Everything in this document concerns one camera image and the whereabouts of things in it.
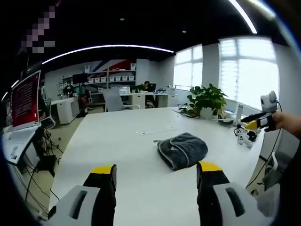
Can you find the person's right hand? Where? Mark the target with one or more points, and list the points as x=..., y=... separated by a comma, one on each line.
x=281, y=120

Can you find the wall shelf with white bins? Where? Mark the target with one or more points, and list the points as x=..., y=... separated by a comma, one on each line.
x=110, y=77

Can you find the grey towel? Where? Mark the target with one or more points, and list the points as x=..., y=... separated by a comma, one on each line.
x=182, y=150

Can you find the black monitor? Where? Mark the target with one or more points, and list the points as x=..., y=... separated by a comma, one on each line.
x=80, y=77

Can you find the white office desk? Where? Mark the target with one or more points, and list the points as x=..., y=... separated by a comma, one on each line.
x=148, y=97

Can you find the white desk chair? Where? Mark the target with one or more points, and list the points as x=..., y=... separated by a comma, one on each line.
x=48, y=115

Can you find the grey office chair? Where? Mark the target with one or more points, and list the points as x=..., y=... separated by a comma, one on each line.
x=114, y=100

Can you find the potted green plant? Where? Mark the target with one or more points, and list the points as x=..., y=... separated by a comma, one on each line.
x=208, y=99

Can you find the white mesh office chair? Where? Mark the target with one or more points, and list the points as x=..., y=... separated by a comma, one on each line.
x=270, y=188

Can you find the small white toy robot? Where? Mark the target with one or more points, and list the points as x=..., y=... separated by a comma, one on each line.
x=244, y=137

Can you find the open laptop with red screen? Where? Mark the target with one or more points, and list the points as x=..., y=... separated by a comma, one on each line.
x=22, y=113

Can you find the white side desk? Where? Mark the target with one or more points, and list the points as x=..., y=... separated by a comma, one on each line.
x=64, y=109

